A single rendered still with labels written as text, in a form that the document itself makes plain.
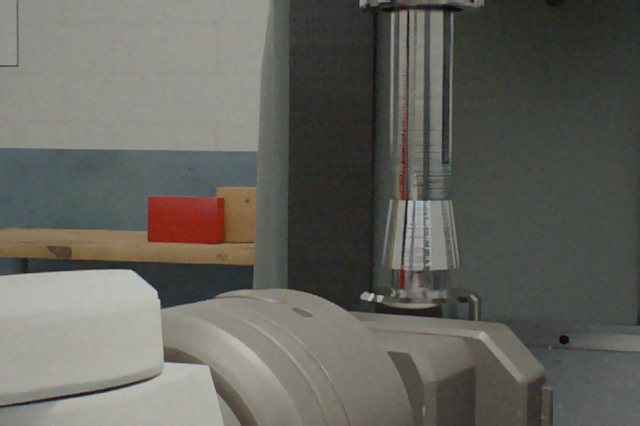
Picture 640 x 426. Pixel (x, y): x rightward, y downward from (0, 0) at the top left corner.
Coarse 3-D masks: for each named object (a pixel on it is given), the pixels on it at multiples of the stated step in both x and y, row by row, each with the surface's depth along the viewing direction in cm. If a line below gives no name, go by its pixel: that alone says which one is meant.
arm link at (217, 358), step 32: (160, 320) 32; (192, 320) 32; (224, 320) 32; (256, 320) 33; (192, 352) 31; (224, 352) 31; (256, 352) 31; (288, 352) 32; (128, 384) 26; (160, 384) 27; (192, 384) 28; (224, 384) 31; (256, 384) 31; (288, 384) 31; (320, 384) 32; (0, 416) 24; (32, 416) 25; (64, 416) 25; (96, 416) 25; (128, 416) 26; (160, 416) 27; (192, 416) 28; (224, 416) 30; (256, 416) 31; (288, 416) 31; (320, 416) 32
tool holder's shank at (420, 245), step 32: (416, 32) 47; (448, 32) 47; (416, 64) 47; (448, 64) 47; (416, 96) 47; (448, 96) 47; (416, 128) 47; (448, 128) 47; (416, 160) 47; (448, 160) 48; (416, 192) 47; (448, 192) 48; (416, 224) 47; (448, 224) 47; (384, 256) 48; (416, 256) 47; (448, 256) 47; (416, 288) 47; (448, 288) 48
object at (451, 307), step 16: (384, 288) 49; (368, 304) 47; (384, 304) 47; (400, 304) 46; (416, 304) 46; (432, 304) 46; (448, 304) 46; (464, 304) 47; (480, 304) 48; (464, 320) 47
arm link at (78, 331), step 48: (0, 288) 25; (48, 288) 25; (96, 288) 26; (144, 288) 27; (0, 336) 24; (48, 336) 25; (96, 336) 25; (144, 336) 26; (0, 384) 24; (48, 384) 25; (96, 384) 25
